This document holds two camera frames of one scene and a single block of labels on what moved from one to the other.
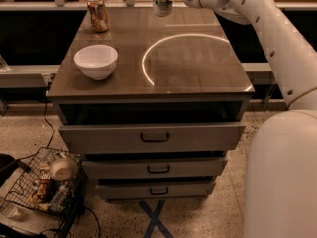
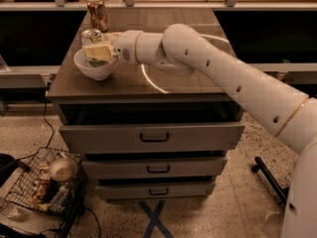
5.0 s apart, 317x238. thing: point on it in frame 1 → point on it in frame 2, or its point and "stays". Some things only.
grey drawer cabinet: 162,124 stays
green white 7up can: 161,6 → 92,36
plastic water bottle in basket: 56,204 stays
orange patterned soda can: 98,13 stays
